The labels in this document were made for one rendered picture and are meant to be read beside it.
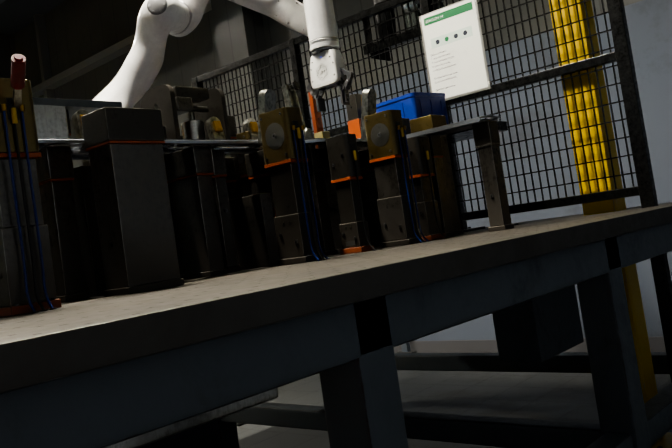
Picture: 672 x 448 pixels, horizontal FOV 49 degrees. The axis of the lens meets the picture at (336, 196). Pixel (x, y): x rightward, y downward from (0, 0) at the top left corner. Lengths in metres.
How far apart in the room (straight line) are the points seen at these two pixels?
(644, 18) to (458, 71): 1.38
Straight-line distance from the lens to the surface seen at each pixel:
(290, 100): 2.20
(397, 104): 2.40
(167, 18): 2.19
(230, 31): 5.13
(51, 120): 1.68
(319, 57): 2.12
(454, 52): 2.53
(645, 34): 3.69
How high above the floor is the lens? 0.75
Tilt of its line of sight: 3 degrees up
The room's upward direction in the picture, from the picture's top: 8 degrees counter-clockwise
